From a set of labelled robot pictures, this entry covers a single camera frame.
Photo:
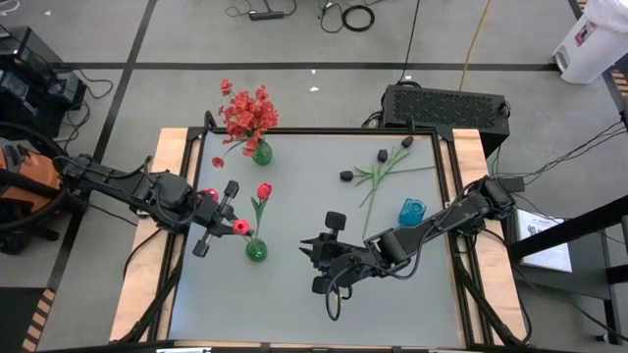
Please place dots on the white bin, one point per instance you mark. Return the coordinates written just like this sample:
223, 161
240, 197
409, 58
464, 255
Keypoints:
593, 44

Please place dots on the black metal stand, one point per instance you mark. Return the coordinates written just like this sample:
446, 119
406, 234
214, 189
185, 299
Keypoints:
589, 221

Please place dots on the wide dark green glass vase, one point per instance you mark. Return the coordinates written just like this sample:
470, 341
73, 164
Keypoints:
256, 251

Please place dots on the blue patterned glass vase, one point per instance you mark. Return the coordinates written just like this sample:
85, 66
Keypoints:
412, 213

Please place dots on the black computer tower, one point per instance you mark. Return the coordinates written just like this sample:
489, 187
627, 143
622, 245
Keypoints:
441, 108

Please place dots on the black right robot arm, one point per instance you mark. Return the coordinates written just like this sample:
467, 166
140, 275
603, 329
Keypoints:
441, 220

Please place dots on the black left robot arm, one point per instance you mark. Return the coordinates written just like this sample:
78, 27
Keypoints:
122, 188

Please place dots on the black power strip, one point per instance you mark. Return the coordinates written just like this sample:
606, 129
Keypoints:
267, 15

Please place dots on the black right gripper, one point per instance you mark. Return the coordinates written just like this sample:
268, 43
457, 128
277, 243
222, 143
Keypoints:
338, 260

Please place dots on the black table frame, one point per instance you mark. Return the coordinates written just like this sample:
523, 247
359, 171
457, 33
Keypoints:
343, 131

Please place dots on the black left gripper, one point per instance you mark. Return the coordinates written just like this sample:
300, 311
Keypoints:
208, 213

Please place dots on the orange vacuum cleaner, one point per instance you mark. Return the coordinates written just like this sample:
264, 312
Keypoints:
34, 171

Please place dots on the red blossom bunch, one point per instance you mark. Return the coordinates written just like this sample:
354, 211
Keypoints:
265, 115
235, 105

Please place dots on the wooden table side board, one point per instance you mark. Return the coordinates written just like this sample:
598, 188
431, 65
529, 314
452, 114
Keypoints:
495, 294
147, 274

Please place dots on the white paper booklet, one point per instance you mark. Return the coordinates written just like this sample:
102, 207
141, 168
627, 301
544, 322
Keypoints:
544, 245

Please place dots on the black equipment cart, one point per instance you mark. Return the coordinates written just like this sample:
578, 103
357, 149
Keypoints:
29, 73

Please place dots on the black power brick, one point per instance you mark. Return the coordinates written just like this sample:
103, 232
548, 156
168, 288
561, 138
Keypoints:
518, 184

